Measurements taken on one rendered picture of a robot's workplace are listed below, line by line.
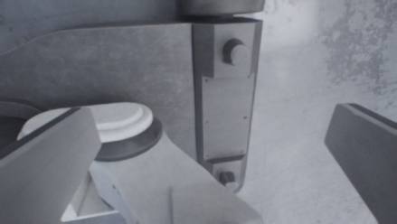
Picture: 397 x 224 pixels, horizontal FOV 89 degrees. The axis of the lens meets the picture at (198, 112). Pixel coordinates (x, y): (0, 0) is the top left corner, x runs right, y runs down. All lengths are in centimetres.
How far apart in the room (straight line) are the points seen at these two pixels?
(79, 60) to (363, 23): 84
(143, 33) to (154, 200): 31
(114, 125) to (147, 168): 9
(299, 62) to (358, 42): 22
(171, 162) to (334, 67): 71
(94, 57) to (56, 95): 12
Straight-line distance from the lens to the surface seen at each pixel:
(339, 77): 92
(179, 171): 31
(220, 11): 43
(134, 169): 33
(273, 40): 71
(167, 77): 47
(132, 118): 35
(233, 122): 53
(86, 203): 49
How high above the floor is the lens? 61
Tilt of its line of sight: 60 degrees down
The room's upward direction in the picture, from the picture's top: 159 degrees clockwise
